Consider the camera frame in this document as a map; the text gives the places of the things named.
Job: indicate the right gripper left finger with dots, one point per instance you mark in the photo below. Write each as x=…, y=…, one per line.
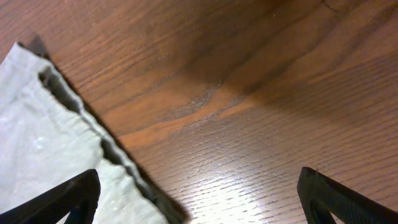
x=76, y=200

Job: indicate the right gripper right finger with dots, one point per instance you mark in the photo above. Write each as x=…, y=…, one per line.
x=323, y=198

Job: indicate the khaki green shorts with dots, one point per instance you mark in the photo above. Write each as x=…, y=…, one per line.
x=48, y=137

